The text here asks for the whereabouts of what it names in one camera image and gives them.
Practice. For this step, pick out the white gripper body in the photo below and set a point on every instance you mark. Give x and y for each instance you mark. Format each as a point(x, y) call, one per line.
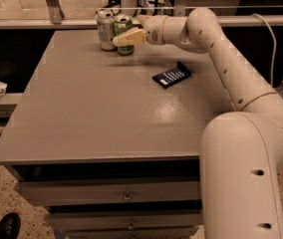
point(154, 30)

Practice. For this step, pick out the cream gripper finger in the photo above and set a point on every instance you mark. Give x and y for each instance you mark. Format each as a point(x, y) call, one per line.
point(143, 18)
point(132, 37)

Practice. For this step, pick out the green soda can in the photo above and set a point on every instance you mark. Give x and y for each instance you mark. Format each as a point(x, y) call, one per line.
point(123, 23)

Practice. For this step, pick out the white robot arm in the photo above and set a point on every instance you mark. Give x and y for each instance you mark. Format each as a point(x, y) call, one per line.
point(242, 151)

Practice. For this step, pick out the white 7up can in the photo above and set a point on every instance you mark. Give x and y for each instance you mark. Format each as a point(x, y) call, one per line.
point(105, 22)

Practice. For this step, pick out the dark blue snack bar wrapper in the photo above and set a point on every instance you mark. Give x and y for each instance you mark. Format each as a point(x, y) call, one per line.
point(173, 76)

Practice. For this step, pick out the grey drawer cabinet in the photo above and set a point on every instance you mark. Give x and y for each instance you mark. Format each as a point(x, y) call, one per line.
point(91, 115)

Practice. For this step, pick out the top grey drawer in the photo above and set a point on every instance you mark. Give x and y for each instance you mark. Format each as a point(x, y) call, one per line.
point(63, 193)

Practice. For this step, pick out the grey drawer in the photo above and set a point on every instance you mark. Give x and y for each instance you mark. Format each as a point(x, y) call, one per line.
point(63, 193)
point(168, 233)
point(108, 220)

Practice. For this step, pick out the middle grey drawer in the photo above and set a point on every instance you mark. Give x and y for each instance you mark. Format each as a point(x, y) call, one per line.
point(108, 220)

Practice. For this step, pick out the bottom grey drawer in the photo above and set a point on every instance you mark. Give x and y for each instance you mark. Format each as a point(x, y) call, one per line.
point(168, 233)

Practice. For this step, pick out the black shoe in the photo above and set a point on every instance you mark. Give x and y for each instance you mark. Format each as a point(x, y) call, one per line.
point(10, 226)

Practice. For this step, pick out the metal railing frame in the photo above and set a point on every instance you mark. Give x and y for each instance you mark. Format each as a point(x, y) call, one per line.
point(65, 17)

